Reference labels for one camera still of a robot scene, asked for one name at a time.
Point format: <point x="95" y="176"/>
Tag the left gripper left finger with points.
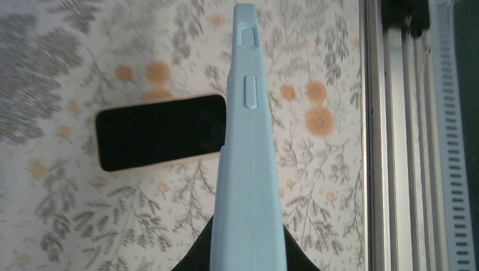
<point x="198" y="256"/>

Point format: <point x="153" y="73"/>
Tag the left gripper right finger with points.
<point x="296" y="258"/>

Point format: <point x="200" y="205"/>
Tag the light blue phone case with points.
<point x="247" y="228"/>

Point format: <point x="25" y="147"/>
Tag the phone in beige case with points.
<point x="153" y="133"/>

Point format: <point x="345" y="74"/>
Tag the floral patterned table mat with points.
<point x="62" y="62"/>

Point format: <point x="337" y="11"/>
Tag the aluminium mounting rail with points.
<point x="395" y="152"/>

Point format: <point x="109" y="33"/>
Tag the slotted grey cable duct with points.
<point x="459" y="238"/>

